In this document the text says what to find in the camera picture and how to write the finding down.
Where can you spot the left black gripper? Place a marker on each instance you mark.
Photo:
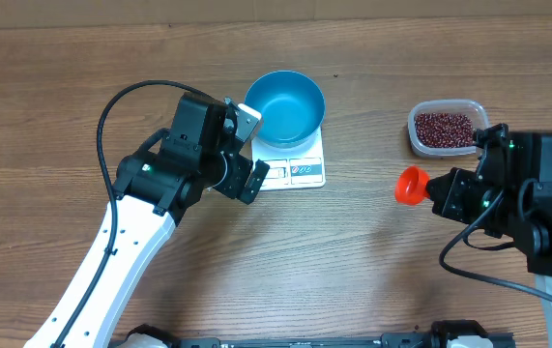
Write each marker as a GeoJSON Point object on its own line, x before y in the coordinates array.
{"type": "Point", "coordinates": [241, 169]}

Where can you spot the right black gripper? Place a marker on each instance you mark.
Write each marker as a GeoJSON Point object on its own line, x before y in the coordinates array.
{"type": "Point", "coordinates": [452, 194]}

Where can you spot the red scoop with blue handle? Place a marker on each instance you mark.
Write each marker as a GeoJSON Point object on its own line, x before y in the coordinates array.
{"type": "Point", "coordinates": [410, 187]}

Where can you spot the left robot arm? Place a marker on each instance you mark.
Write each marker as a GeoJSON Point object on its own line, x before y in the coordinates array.
{"type": "Point", "coordinates": [154, 187]}

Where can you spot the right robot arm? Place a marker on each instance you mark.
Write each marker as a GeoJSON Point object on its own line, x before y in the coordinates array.
{"type": "Point", "coordinates": [527, 157]}

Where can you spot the white digital kitchen scale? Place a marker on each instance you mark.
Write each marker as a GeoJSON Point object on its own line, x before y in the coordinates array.
{"type": "Point", "coordinates": [300, 167]}

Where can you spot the blue metal bowl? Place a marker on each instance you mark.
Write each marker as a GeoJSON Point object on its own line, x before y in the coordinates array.
{"type": "Point", "coordinates": [292, 105]}

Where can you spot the red beans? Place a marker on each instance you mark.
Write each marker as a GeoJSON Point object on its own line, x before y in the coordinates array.
{"type": "Point", "coordinates": [444, 130]}

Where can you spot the clear plastic food container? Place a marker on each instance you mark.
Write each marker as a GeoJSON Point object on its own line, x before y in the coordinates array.
{"type": "Point", "coordinates": [472, 109]}

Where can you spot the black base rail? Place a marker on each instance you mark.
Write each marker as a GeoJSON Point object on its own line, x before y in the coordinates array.
{"type": "Point", "coordinates": [442, 334]}

